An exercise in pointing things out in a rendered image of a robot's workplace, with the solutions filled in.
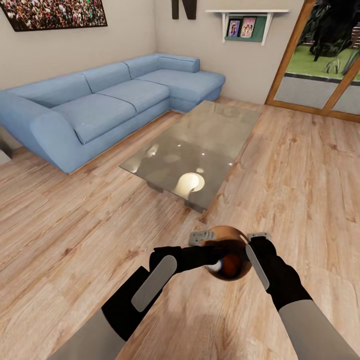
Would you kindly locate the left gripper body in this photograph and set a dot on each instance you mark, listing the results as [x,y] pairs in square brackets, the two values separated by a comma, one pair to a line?
[202,256]

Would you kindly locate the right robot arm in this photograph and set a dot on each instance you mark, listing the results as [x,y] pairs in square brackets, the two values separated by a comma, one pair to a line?
[311,333]

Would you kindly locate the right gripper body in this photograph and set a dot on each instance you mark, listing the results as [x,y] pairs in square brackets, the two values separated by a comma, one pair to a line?
[244,255]

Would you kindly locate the coffee table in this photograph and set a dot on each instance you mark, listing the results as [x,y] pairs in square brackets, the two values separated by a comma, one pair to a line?
[192,158]

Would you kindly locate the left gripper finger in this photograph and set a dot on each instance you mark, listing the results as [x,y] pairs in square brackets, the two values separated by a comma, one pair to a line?
[220,254]

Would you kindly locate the trash can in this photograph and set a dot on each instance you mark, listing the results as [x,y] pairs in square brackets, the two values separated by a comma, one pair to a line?
[231,239]

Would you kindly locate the shelf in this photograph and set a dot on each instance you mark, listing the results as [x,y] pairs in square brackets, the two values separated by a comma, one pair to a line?
[261,28]

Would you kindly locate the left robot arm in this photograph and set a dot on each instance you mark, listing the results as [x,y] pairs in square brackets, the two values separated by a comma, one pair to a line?
[104,335]

